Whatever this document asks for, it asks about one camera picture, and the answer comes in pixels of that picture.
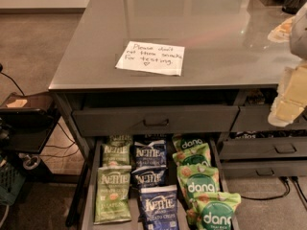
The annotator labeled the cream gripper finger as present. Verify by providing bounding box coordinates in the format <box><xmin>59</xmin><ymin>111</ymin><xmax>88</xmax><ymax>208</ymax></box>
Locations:
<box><xmin>275</xmin><ymin>99</ymin><xmax>305</xmax><ymax>124</ymax></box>
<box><xmin>277</xmin><ymin>63</ymin><xmax>307</xmax><ymax>106</ymax></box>

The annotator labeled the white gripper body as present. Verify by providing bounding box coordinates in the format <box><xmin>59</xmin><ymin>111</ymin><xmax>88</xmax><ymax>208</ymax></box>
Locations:
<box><xmin>268</xmin><ymin>96</ymin><xmax>290</xmax><ymax>127</ymax></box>

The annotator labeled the green kettle chip bag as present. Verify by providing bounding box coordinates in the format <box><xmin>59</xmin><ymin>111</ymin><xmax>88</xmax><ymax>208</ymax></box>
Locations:
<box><xmin>108</xmin><ymin>135</ymin><xmax>133</xmax><ymax>146</ymax></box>
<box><xmin>102</xmin><ymin>145</ymin><xmax>130</xmax><ymax>166</ymax></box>
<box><xmin>94</xmin><ymin>165</ymin><xmax>131</xmax><ymax>224</ymax></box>

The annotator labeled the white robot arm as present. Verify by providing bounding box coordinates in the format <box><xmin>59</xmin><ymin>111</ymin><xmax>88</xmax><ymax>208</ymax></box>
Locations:
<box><xmin>268</xmin><ymin>3</ymin><xmax>307</xmax><ymax>127</ymax></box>

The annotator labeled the grey top right drawer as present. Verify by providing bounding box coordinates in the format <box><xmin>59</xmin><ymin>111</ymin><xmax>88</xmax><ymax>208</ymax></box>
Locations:
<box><xmin>230</xmin><ymin>89</ymin><xmax>307</xmax><ymax>133</ymax></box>

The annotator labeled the grey drawer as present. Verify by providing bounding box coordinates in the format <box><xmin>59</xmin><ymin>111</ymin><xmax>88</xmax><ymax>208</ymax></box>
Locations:
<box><xmin>230</xmin><ymin>89</ymin><xmax>307</xmax><ymax>133</ymax></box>
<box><xmin>219</xmin><ymin>136</ymin><xmax>307</xmax><ymax>160</ymax></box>
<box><xmin>222</xmin><ymin>160</ymin><xmax>307</xmax><ymax>178</ymax></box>
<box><xmin>72</xmin><ymin>105</ymin><xmax>239</xmax><ymax>136</ymax></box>

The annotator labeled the grey middle right drawer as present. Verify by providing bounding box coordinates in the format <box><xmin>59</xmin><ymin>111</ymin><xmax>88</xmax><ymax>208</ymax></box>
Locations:
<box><xmin>219</xmin><ymin>136</ymin><xmax>307</xmax><ymax>160</ymax></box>

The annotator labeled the grey bottom right drawer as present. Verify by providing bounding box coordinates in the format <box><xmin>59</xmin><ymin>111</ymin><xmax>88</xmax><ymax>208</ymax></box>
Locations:
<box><xmin>222</xmin><ymin>160</ymin><xmax>307</xmax><ymax>178</ymax></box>

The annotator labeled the grey top left drawer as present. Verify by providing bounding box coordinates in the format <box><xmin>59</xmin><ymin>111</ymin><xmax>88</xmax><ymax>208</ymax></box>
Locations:
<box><xmin>72</xmin><ymin>105</ymin><xmax>239</xmax><ymax>136</ymax></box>

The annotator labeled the green dang chip bag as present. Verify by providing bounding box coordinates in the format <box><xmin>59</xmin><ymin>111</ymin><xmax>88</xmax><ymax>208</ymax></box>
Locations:
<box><xmin>173</xmin><ymin>143</ymin><xmax>211</xmax><ymax>167</ymax></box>
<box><xmin>186</xmin><ymin>192</ymin><xmax>241</xmax><ymax>230</ymax></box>
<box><xmin>177</xmin><ymin>164</ymin><xmax>220</xmax><ymax>207</ymax></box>
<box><xmin>172</xmin><ymin>134</ymin><xmax>205</xmax><ymax>151</ymax></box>

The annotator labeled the rear green Dang chip bag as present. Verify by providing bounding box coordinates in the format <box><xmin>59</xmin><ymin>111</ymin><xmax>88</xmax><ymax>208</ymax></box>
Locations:
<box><xmin>172</xmin><ymin>134</ymin><xmax>205</xmax><ymax>151</ymax></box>

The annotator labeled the front green Dang chip bag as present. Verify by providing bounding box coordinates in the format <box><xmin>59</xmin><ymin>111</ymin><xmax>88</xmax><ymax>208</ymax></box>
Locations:
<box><xmin>186</xmin><ymin>192</ymin><xmax>241</xmax><ymax>230</ymax></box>

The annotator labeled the rear blue Kettle chip bag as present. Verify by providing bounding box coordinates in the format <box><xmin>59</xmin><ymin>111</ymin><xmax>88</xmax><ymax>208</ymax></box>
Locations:
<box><xmin>134</xmin><ymin>140</ymin><xmax>167</xmax><ymax>168</ymax></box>

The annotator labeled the blue kettle chip bag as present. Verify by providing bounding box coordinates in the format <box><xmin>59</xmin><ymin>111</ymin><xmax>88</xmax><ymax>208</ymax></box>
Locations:
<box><xmin>131</xmin><ymin>166</ymin><xmax>167</xmax><ymax>189</ymax></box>
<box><xmin>134</xmin><ymin>140</ymin><xmax>167</xmax><ymax>168</ymax></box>
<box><xmin>140</xmin><ymin>185</ymin><xmax>178</xmax><ymax>230</ymax></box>

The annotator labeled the middle blue Kettle chip bag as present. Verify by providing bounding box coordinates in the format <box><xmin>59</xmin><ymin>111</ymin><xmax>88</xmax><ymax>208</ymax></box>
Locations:
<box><xmin>131</xmin><ymin>166</ymin><xmax>167</xmax><ymax>189</ymax></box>

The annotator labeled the front blue Kettle chip bag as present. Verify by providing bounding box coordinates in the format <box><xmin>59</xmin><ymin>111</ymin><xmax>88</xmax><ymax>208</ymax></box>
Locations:
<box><xmin>140</xmin><ymin>185</ymin><xmax>178</xmax><ymax>230</ymax></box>

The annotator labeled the open middle left drawer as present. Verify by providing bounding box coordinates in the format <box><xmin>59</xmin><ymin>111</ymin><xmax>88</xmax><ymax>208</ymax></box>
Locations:
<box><xmin>80</xmin><ymin>137</ymin><xmax>240</xmax><ymax>230</ymax></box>

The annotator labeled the grey metal cabinet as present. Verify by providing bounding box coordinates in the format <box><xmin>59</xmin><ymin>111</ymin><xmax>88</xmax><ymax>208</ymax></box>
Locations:
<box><xmin>49</xmin><ymin>0</ymin><xmax>307</xmax><ymax>230</ymax></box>

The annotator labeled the white handwritten paper note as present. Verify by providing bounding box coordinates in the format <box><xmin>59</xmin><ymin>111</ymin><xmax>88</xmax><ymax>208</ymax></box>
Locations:
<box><xmin>115</xmin><ymin>41</ymin><xmax>185</xmax><ymax>76</ymax></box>

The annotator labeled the black side table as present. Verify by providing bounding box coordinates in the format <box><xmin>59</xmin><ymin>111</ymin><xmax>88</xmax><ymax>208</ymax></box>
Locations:
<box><xmin>0</xmin><ymin>92</ymin><xmax>60</xmax><ymax>182</ymax></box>

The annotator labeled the teal plastic crate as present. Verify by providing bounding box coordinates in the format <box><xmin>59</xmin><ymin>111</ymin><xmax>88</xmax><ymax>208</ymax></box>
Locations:
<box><xmin>0</xmin><ymin>159</ymin><xmax>26</xmax><ymax>206</ymax></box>

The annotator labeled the black floor cable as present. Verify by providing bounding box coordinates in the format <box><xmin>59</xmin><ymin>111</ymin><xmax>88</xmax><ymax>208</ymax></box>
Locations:
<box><xmin>240</xmin><ymin>175</ymin><xmax>292</xmax><ymax>201</ymax></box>
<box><xmin>290</xmin><ymin>175</ymin><xmax>307</xmax><ymax>204</ymax></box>

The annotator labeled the black cable at left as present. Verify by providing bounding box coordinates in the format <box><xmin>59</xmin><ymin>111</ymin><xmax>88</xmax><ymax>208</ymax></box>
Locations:
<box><xmin>0</xmin><ymin>62</ymin><xmax>26</xmax><ymax>97</ymax></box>

